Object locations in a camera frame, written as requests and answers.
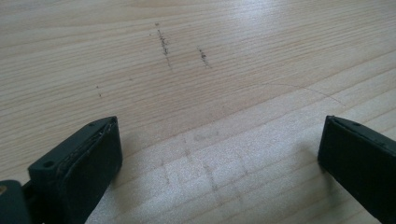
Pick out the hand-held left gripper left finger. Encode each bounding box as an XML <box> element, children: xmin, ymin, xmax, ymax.
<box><xmin>27</xmin><ymin>116</ymin><xmax>123</xmax><ymax>224</ymax></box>

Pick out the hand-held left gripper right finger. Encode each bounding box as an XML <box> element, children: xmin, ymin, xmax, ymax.
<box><xmin>317</xmin><ymin>115</ymin><xmax>396</xmax><ymax>224</ymax></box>

